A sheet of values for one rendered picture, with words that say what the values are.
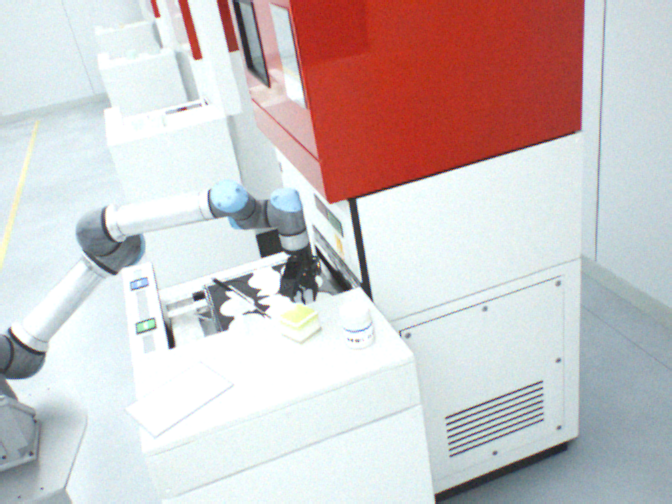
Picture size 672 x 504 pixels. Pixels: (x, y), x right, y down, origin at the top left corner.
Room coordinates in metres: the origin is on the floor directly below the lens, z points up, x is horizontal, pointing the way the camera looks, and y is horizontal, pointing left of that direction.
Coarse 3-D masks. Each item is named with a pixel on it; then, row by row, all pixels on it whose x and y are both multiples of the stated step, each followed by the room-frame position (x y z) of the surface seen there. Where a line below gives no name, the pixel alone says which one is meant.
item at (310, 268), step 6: (288, 252) 1.52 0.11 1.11; (294, 252) 1.51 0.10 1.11; (300, 252) 1.51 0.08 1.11; (306, 252) 1.56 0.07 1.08; (306, 258) 1.56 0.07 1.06; (312, 258) 1.57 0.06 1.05; (318, 258) 1.58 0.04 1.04; (306, 264) 1.54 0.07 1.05; (312, 264) 1.54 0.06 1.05; (306, 270) 1.51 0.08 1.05; (312, 270) 1.53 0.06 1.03; (306, 276) 1.51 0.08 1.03; (312, 276) 1.52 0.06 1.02; (300, 282) 1.52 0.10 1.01; (306, 282) 1.51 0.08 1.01; (306, 288) 1.52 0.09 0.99
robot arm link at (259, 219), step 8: (256, 200) 1.54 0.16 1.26; (264, 200) 1.56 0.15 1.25; (256, 208) 1.51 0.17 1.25; (264, 208) 1.54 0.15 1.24; (256, 216) 1.52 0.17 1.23; (264, 216) 1.53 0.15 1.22; (232, 224) 1.55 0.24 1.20; (240, 224) 1.54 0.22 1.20; (248, 224) 1.52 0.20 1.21; (256, 224) 1.53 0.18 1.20; (264, 224) 1.53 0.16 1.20
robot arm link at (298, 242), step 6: (300, 234) 1.52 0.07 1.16; (306, 234) 1.53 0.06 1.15; (282, 240) 1.53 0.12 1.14; (288, 240) 1.51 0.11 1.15; (294, 240) 1.51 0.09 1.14; (300, 240) 1.51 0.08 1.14; (306, 240) 1.53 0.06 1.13; (282, 246) 1.53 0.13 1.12; (288, 246) 1.52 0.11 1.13; (294, 246) 1.51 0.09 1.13; (300, 246) 1.51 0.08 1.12; (306, 246) 1.53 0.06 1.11
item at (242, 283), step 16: (256, 272) 1.83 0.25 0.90; (272, 272) 1.81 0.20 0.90; (208, 288) 1.79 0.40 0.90; (240, 288) 1.75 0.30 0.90; (256, 288) 1.73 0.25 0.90; (272, 288) 1.71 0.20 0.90; (320, 288) 1.66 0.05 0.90; (256, 304) 1.64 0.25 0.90; (272, 304) 1.62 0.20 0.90; (288, 304) 1.61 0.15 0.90; (224, 320) 1.58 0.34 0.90
